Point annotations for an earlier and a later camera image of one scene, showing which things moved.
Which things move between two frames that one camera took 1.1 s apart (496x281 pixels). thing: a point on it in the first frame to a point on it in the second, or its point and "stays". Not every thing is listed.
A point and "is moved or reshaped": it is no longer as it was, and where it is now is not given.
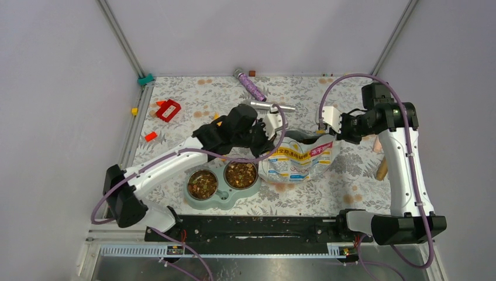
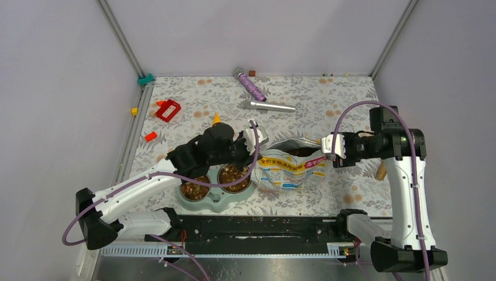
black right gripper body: [353, 127] to [357, 148]
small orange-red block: [149, 137] stays
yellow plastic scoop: [216, 115] stays
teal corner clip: [143, 81] stays
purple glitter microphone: [238, 74] stays
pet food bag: [300, 157] is moved or reshaped
